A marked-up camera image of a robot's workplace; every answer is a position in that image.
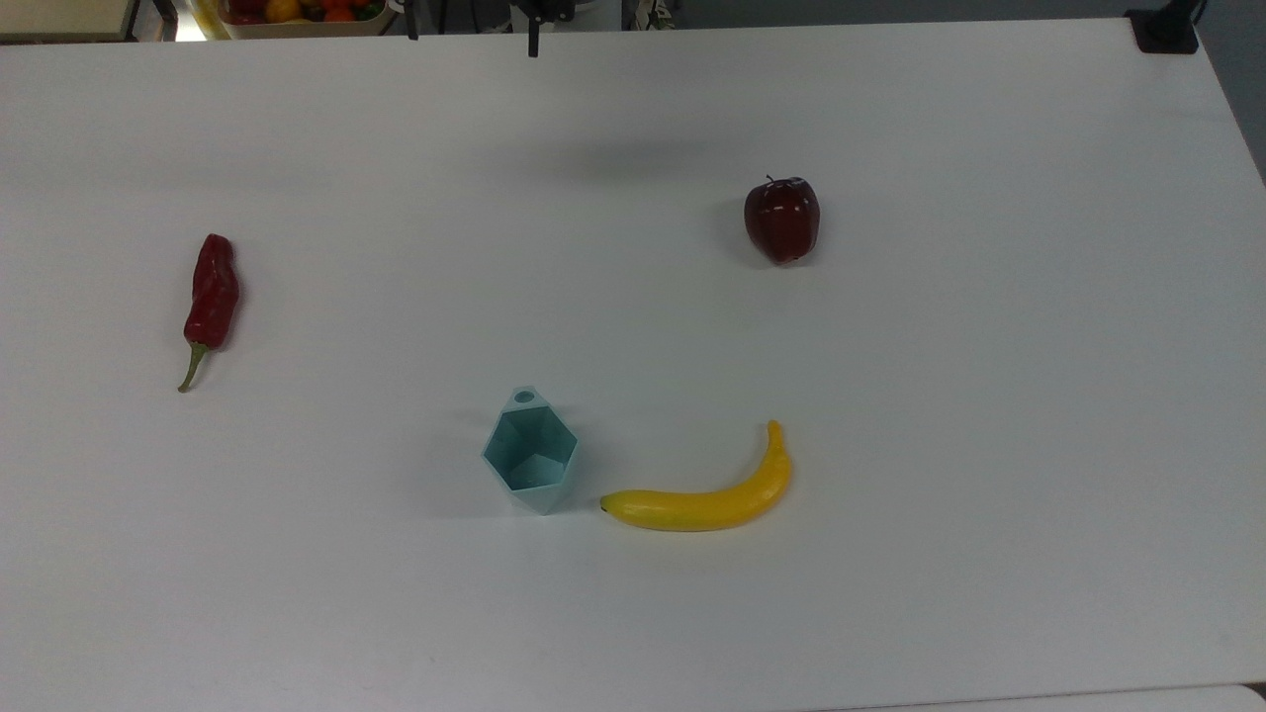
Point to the black table clamp mount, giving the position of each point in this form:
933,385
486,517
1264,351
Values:
1165,30

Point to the dark red apple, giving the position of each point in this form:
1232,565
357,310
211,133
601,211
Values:
782,220

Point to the yellow banana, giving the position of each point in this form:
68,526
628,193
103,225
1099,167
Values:
707,506

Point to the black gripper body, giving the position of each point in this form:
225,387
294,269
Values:
541,8

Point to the bowl of mixed fruit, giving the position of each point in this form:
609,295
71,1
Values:
302,15

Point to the light wooden side table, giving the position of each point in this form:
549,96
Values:
64,18

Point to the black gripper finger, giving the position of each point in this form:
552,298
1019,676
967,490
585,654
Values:
534,40

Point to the light blue faceted mug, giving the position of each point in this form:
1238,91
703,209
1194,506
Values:
532,457

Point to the red chili pepper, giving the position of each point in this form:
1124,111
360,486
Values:
212,297

